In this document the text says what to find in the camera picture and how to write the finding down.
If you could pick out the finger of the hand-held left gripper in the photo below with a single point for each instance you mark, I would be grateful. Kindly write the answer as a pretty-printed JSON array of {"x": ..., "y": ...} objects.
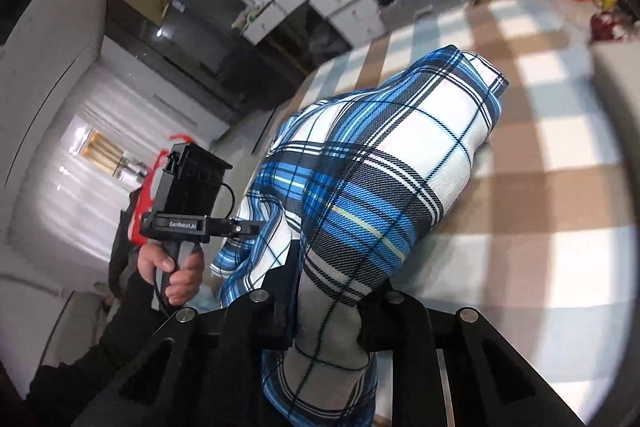
[{"x": 242, "y": 228}]

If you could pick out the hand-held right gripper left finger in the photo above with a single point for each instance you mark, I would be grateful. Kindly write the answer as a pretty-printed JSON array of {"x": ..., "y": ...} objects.
[{"x": 285, "y": 297}]

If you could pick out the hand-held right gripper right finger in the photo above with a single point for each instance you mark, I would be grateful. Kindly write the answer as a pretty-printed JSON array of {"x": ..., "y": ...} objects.
[{"x": 380, "y": 322}]

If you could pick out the blue plaid shirt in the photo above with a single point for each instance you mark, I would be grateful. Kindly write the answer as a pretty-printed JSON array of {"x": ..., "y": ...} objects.
[{"x": 380, "y": 187}]

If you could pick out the person's left forearm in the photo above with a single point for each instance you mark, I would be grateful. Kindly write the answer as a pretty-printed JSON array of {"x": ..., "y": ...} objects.
[{"x": 100, "y": 357}]

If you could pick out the person's left hand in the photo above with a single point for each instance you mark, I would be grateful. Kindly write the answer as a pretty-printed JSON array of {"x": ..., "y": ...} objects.
[{"x": 175, "y": 272}]

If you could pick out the white curtain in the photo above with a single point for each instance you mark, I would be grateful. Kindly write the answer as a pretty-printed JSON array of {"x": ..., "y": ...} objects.
[{"x": 75, "y": 197}]

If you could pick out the grey fridge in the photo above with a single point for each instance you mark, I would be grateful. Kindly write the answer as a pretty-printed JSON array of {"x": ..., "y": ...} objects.
[{"x": 210, "y": 17}]

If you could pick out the checked bed sheet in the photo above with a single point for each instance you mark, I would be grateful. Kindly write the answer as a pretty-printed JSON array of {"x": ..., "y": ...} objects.
[{"x": 525, "y": 187}]

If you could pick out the white desk with drawers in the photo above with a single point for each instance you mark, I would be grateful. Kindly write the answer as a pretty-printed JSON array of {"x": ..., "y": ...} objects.
[{"x": 325, "y": 2}]

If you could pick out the pile of loose shoes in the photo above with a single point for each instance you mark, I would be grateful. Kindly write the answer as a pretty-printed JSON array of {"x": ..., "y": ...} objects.
[{"x": 612, "y": 26}]

